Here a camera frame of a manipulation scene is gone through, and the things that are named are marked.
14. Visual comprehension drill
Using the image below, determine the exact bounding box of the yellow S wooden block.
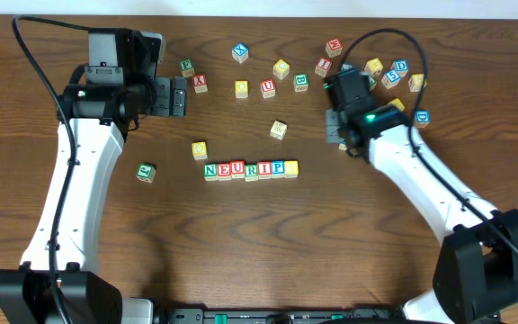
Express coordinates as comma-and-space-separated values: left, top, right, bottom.
284, 160, 299, 178

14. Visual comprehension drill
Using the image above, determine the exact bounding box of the blue P wooden block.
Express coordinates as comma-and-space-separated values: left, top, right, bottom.
271, 160, 285, 178

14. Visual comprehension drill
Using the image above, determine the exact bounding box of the red i block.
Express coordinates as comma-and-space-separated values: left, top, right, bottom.
315, 58, 332, 77
257, 161, 272, 180

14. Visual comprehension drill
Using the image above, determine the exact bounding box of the green N wooden block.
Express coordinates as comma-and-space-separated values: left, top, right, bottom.
204, 164, 219, 181

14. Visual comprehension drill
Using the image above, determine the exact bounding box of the red E wooden block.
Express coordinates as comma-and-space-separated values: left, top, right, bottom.
218, 163, 232, 181

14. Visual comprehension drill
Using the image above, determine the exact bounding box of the green R wooden block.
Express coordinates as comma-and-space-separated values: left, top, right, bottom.
245, 164, 259, 182

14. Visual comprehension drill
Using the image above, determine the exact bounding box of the red u block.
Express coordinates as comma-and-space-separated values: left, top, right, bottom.
260, 79, 276, 99
229, 160, 246, 179

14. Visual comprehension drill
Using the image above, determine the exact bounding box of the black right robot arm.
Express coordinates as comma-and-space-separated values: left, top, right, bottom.
326, 105, 518, 323

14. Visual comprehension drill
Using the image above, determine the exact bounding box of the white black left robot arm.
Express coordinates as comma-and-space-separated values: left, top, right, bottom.
0, 76, 187, 323

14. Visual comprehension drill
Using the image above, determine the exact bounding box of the red X wooden block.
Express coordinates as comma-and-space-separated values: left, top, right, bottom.
192, 74, 208, 94

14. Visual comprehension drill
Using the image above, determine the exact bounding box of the green F wooden block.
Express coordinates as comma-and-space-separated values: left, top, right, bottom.
179, 58, 195, 77

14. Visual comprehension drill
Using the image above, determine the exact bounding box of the green Z wooden block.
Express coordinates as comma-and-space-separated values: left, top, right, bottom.
368, 76, 377, 91

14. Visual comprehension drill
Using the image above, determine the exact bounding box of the plain wood top block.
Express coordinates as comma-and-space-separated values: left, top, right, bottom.
270, 121, 288, 140

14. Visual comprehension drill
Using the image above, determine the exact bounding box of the yellow G wooden block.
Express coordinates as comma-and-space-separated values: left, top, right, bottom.
192, 141, 208, 160

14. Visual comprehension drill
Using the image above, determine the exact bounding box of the green B wooden block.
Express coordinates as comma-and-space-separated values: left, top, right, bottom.
293, 73, 309, 92

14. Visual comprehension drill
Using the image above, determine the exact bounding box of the yellow A wooden block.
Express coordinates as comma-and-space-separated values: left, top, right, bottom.
389, 98, 405, 112

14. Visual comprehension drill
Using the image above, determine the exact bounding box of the blue L wooden block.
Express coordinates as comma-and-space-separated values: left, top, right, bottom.
341, 63, 353, 71

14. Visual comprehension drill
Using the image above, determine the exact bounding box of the yellow O wooden block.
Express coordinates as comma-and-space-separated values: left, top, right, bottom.
235, 80, 249, 99

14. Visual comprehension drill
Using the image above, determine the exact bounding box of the blue 5 wooden block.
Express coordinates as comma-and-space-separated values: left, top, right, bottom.
381, 69, 401, 89

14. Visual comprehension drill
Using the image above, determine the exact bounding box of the yellow block near D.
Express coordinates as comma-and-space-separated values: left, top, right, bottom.
364, 58, 383, 77

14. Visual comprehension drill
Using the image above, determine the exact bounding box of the blue X wooden block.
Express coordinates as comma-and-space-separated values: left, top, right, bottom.
231, 42, 249, 63

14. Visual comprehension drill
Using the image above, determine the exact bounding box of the green J wooden block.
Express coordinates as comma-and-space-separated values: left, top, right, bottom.
136, 164, 156, 183

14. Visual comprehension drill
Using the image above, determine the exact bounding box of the red H wooden block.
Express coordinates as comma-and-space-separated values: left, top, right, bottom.
326, 38, 344, 58

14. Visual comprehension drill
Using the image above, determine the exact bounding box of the blue D block lower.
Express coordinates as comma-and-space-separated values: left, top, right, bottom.
414, 110, 431, 129

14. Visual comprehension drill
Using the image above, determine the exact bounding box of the blue d block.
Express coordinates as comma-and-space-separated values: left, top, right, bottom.
414, 110, 431, 129
390, 59, 409, 77

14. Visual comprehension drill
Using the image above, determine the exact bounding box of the yellow block upper middle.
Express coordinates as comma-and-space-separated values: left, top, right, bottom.
273, 59, 290, 80

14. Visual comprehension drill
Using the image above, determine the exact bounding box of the blue D block upper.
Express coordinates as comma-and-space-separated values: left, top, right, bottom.
390, 59, 409, 77

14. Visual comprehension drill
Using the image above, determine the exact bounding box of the yellow 8 wooden block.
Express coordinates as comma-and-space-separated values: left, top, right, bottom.
408, 74, 427, 93

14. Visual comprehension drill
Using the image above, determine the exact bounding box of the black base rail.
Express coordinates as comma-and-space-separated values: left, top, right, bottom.
160, 308, 406, 324

